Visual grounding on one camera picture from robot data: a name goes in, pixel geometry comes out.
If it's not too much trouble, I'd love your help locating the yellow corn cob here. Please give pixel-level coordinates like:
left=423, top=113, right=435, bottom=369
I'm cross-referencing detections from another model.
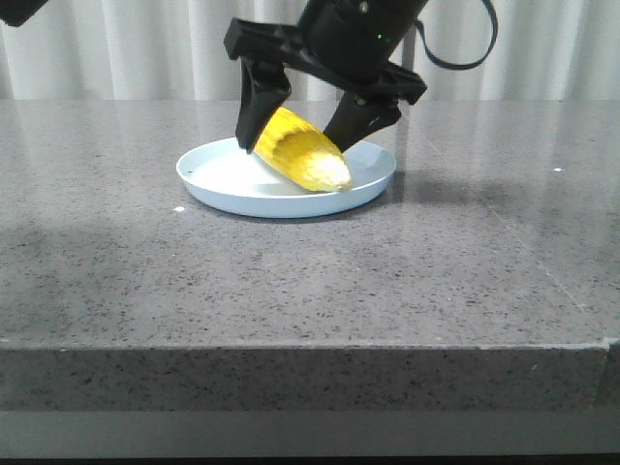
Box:
left=254, top=108, right=353, bottom=193

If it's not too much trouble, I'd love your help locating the light blue round plate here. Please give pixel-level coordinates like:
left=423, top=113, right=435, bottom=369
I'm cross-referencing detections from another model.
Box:
left=176, top=138, right=396, bottom=219

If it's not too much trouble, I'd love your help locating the grey pleated curtain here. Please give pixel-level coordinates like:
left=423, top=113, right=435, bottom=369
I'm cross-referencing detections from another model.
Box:
left=1, top=1, right=619, bottom=101

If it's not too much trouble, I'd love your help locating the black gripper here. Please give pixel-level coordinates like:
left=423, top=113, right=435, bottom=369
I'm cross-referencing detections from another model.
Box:
left=0, top=0, right=47, bottom=27
left=224, top=1, right=426, bottom=153

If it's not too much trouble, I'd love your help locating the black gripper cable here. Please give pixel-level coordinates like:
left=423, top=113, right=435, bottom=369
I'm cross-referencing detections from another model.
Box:
left=412, top=0, right=499, bottom=72

